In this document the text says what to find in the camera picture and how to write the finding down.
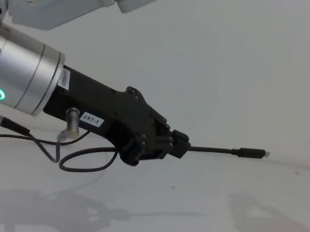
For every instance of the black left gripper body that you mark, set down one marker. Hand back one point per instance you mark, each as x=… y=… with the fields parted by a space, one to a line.
x=96 y=105

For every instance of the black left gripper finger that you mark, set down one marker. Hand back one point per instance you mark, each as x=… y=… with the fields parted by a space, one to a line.
x=179 y=138
x=161 y=150

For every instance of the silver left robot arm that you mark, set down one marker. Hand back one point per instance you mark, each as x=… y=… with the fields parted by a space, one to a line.
x=19 y=74

